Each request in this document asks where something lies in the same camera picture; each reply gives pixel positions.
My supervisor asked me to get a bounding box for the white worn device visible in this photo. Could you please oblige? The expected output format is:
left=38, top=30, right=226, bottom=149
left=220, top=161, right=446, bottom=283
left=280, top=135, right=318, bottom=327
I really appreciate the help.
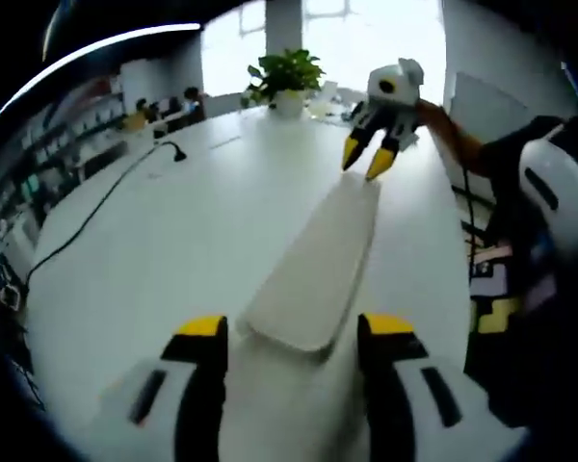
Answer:
left=518, top=127, right=578, bottom=264

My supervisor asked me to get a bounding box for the black power cable with plug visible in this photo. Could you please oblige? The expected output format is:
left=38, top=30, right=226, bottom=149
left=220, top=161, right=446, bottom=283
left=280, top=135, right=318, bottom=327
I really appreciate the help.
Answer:
left=24, top=141, right=188, bottom=293

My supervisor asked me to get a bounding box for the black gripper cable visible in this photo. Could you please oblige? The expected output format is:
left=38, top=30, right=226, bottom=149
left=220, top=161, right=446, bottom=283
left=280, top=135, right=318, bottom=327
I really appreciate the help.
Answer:
left=460, top=163, right=481, bottom=270

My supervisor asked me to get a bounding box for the green potted plant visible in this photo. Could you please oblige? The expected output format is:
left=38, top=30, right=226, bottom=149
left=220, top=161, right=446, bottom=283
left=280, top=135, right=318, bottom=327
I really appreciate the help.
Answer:
left=240, top=47, right=328, bottom=119

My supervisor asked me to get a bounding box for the shelf with white boxes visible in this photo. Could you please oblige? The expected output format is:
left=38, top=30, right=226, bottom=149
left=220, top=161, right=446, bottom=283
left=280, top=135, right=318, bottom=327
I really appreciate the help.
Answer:
left=0, top=79, right=126, bottom=203

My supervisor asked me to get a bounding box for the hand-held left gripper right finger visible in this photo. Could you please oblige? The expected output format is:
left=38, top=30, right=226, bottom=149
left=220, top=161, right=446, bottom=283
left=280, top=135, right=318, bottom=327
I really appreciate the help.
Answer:
left=356, top=312, right=526, bottom=462

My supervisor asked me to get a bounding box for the straight ceiling light strip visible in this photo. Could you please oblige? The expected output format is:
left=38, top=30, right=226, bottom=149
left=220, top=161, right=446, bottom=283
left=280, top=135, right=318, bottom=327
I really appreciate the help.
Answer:
left=0, top=22, right=203, bottom=118

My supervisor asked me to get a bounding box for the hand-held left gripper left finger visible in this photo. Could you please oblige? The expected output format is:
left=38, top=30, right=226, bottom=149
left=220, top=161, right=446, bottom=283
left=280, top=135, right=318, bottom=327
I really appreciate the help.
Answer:
left=98, top=315, right=230, bottom=462

